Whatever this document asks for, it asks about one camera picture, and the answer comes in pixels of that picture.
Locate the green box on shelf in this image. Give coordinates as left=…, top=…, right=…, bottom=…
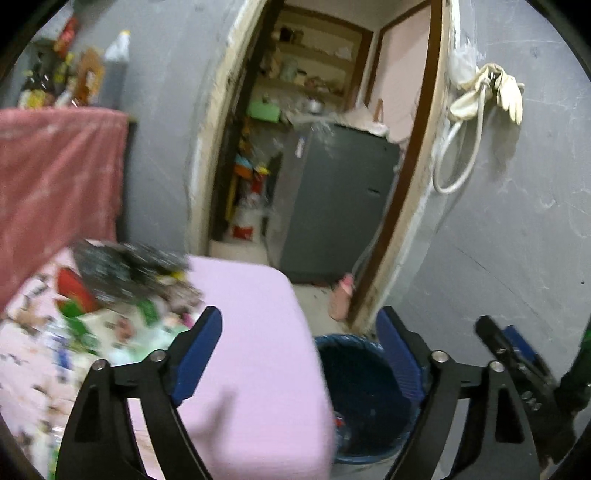
left=246, top=100, right=281, bottom=123

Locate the red snack wrapper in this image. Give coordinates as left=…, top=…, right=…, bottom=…
left=56, top=267, right=99, bottom=314

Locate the pink detergent bottle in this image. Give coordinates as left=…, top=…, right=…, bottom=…
left=329, top=273, right=355, bottom=322

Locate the red plaid cloth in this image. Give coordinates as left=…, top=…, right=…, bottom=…
left=1, top=107, right=128, bottom=305

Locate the grey washing machine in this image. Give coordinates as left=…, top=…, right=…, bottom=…
left=266, top=122, right=401, bottom=284

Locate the black plastic bag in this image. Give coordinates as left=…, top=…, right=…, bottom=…
left=72, top=240, right=202, bottom=313

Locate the amber oil bottle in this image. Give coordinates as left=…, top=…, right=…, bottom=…
left=73, top=48, right=104, bottom=106

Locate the white red rice sack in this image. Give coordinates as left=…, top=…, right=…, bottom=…
left=230, top=193, right=264, bottom=243

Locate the pink floral table cloth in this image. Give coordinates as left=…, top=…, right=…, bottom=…
left=1, top=249, right=335, bottom=479

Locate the wooden door frame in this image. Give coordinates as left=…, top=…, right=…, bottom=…
left=186, top=1, right=455, bottom=333

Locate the blue lined trash bin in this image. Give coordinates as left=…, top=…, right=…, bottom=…
left=315, top=334, right=418, bottom=465

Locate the white rubber glove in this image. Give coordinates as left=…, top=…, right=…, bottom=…
left=449, top=63, right=525, bottom=125

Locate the white hose loop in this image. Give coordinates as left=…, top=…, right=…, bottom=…
left=431, top=82, right=488, bottom=195

